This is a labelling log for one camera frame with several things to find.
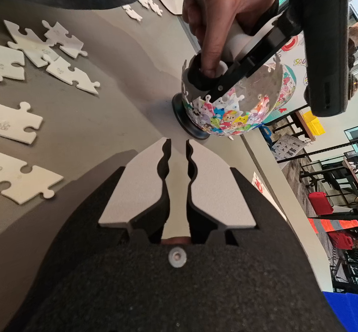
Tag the black ball stand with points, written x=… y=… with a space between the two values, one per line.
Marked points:
x=187 y=122

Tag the blue plastic bin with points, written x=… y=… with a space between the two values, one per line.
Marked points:
x=342 y=312

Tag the colourful puzzle ball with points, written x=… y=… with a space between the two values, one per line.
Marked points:
x=246 y=108

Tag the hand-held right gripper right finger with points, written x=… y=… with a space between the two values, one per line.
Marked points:
x=221 y=197

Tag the colourful puzzle box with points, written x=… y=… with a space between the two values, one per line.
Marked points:
x=291 y=86

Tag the white puzzle leaflet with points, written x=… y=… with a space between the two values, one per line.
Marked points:
x=265 y=192

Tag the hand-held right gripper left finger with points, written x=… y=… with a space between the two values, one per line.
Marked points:
x=134 y=197

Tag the yellow storage box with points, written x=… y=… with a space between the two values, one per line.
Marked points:
x=314 y=124

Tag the row of white puzzle pieces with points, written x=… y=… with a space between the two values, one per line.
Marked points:
x=22 y=125

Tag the red cloth bag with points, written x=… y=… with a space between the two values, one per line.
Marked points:
x=321 y=203

